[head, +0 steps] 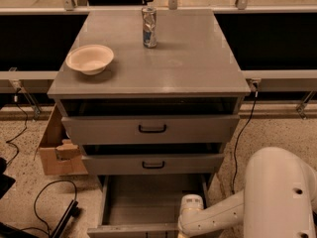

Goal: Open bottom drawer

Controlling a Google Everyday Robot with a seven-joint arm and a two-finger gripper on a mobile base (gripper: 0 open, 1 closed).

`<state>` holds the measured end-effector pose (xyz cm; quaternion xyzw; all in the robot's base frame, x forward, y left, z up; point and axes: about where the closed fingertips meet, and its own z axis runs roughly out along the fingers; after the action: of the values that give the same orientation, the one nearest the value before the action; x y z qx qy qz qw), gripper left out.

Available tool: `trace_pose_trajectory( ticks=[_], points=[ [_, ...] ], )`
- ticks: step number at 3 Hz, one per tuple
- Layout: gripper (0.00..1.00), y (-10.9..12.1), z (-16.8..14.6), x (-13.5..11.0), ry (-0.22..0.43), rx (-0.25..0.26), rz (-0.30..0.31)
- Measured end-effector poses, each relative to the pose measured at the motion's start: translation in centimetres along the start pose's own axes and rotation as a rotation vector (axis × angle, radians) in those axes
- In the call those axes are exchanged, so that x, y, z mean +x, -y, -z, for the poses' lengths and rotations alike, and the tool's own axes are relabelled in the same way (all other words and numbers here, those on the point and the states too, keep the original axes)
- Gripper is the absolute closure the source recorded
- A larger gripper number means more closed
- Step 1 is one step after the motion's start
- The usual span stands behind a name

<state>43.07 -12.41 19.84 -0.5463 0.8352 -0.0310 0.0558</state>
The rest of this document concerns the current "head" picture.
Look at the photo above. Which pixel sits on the grey middle drawer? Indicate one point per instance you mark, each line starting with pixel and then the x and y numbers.
pixel 159 164

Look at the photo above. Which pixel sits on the brown cardboard box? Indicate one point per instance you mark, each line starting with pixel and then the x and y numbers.
pixel 59 156

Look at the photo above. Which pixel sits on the grey top drawer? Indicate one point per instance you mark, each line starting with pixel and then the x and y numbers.
pixel 126 130

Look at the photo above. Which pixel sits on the black stand leg left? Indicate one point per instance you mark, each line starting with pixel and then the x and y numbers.
pixel 72 210

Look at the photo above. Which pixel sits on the crushed silver blue can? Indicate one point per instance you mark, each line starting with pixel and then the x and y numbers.
pixel 149 15

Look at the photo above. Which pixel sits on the grey bottom drawer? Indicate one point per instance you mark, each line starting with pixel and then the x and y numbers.
pixel 146 206

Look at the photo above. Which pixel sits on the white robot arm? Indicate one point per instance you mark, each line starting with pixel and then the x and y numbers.
pixel 279 200

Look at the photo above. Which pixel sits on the grey drawer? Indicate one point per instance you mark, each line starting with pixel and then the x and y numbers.
pixel 159 164
pixel 146 206
pixel 126 130

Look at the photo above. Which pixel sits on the grey drawer cabinet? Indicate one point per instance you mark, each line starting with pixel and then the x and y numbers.
pixel 190 72

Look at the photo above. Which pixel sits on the black object left edge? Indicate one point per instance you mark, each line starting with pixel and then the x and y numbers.
pixel 6 182

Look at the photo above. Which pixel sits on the white paper bowl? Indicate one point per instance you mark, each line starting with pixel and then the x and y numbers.
pixel 90 59

